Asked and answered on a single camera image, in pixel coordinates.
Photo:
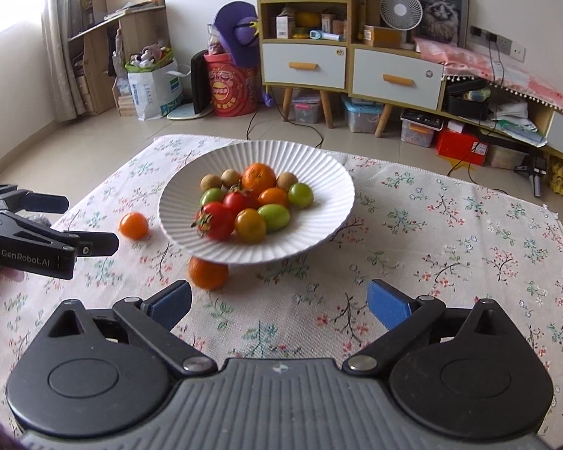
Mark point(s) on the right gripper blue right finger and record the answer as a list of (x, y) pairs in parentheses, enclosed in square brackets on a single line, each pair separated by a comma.
[(391, 307)]

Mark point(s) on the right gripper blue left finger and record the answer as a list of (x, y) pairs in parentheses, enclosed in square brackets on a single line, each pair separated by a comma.
[(158, 313)]

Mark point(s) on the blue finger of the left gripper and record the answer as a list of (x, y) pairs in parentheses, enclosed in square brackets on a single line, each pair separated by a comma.
[(88, 244), (45, 203)]

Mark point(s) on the red tomato large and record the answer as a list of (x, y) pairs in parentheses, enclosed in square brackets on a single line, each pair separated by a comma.
[(214, 221)]

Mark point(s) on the yellow orange tomato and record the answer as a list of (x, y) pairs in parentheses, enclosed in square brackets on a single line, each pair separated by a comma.
[(250, 226)]

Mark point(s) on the green round tomato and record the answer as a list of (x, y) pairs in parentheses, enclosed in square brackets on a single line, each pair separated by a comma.
[(212, 195)]

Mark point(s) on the brown longan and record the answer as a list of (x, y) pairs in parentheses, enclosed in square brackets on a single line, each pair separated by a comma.
[(286, 180), (210, 181), (230, 178)]

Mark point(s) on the light green tomato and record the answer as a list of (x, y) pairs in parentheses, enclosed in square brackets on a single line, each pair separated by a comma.
[(276, 216)]

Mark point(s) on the large orange mandarin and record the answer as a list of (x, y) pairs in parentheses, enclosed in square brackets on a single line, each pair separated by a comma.
[(257, 178)]

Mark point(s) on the small orange tomato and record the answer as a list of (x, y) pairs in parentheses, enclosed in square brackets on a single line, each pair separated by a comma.
[(134, 226)]

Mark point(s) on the floral tablecloth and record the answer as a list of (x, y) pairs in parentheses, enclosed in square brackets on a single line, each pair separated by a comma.
[(423, 233)]

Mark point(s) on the white ribbed plate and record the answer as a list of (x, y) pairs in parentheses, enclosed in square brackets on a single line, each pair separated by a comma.
[(331, 183)]

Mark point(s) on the dark green tomato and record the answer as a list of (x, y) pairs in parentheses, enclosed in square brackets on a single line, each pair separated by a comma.
[(300, 195)]

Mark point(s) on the orange tomato in plate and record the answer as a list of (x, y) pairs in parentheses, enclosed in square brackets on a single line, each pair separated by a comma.
[(274, 195)]

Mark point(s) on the white paper bag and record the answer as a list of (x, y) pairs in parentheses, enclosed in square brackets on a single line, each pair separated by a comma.
[(156, 91)]

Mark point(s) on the black flat monitor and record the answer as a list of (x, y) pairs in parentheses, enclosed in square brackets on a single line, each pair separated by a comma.
[(197, 103)]

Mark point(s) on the red box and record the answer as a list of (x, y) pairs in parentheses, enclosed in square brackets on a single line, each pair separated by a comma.
[(465, 147)]

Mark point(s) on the blue lid storage box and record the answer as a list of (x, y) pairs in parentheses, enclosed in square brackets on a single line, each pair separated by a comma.
[(362, 116)]

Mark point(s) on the red snack bucket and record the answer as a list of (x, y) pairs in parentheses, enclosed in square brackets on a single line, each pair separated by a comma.
[(235, 91)]

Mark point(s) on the wooden bookshelf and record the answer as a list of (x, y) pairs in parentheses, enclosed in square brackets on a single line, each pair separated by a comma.
[(108, 25)]

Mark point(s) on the low wooden tv cabinet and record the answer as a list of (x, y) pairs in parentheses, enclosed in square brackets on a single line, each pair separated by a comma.
[(501, 110)]

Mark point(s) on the clear storage box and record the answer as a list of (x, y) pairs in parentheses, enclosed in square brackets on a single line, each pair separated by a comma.
[(307, 108)]

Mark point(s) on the grey curtain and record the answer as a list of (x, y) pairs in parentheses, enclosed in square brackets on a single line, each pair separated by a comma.
[(61, 19)]

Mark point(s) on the pink cloth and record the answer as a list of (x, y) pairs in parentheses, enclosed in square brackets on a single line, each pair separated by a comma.
[(462, 62)]

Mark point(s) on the purple plush toy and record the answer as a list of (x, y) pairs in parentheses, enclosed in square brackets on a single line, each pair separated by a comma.
[(238, 25)]

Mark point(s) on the white desk fan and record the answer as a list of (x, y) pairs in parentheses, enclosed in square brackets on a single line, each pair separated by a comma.
[(402, 15)]

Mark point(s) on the wooden drawer cabinet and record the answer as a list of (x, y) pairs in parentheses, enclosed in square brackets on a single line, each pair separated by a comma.
[(396, 78)]

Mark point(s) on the framed cat picture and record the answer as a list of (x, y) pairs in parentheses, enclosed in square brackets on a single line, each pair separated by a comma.
[(444, 21)]

